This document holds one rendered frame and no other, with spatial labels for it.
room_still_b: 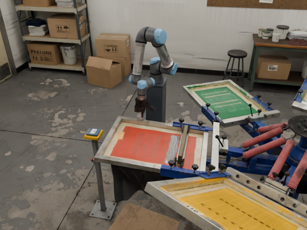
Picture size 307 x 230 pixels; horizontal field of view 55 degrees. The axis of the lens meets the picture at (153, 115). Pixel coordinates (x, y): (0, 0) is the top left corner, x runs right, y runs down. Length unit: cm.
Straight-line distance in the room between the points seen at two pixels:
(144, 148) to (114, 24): 413
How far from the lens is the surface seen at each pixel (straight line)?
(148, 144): 234
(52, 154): 404
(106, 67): 539
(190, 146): 237
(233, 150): 227
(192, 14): 578
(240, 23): 580
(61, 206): 335
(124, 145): 233
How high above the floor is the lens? 240
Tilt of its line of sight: 31 degrees down
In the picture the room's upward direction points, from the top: straight up
